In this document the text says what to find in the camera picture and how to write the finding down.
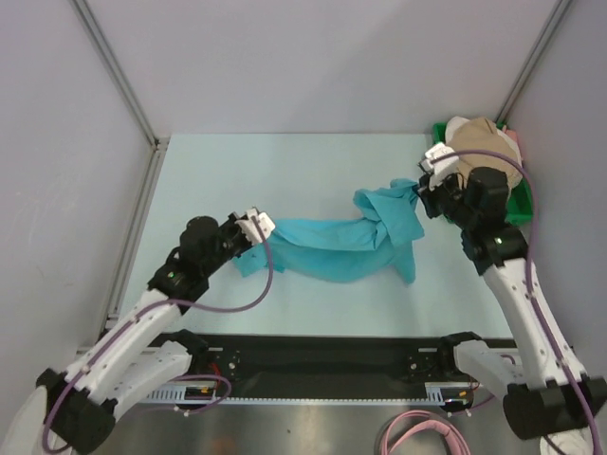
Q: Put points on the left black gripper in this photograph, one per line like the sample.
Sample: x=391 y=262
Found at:
x=232 y=217

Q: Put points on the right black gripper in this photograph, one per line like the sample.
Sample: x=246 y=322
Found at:
x=431 y=200

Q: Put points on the teal polo shirt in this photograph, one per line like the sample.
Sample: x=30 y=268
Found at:
x=347 y=250

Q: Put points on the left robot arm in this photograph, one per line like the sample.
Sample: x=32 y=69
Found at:
x=87 y=399

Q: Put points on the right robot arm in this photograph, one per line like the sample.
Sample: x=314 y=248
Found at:
x=549 y=391

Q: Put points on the green plastic bin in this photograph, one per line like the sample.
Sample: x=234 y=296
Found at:
x=519 y=205

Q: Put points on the beige shirt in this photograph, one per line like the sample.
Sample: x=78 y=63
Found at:
x=483 y=134

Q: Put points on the white shirt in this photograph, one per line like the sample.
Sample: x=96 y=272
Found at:
x=452 y=126

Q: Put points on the pink shirt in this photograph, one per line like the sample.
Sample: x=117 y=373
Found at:
x=512 y=139

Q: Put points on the white round plastic part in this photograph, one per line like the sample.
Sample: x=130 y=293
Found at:
x=574 y=442

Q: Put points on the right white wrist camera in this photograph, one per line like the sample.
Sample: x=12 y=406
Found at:
x=436 y=165

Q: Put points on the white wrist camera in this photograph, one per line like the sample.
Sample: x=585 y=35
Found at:
x=256 y=226
x=436 y=165

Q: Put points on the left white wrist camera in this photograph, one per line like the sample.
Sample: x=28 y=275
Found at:
x=256 y=226

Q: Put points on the right aluminium frame post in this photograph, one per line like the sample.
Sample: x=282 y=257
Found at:
x=547 y=34

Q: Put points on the aluminium frame post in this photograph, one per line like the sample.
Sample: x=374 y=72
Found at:
x=109 y=60
x=547 y=34

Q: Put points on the left aluminium frame post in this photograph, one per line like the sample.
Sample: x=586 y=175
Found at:
x=109 y=60

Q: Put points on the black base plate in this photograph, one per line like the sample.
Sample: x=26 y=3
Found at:
x=326 y=367

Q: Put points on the white slotted cable duct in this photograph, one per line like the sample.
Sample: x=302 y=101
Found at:
x=432 y=395

